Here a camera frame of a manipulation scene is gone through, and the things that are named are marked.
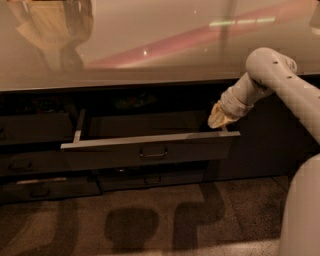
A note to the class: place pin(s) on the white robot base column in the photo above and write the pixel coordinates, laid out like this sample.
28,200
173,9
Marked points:
300,233

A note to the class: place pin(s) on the dark drawer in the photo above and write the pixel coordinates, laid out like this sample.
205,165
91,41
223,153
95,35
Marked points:
35,128
48,189
32,163
146,139
137,181

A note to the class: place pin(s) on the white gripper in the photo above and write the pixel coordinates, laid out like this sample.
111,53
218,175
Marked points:
232,103

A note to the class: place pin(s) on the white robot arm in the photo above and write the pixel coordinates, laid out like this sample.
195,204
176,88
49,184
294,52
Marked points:
267,72

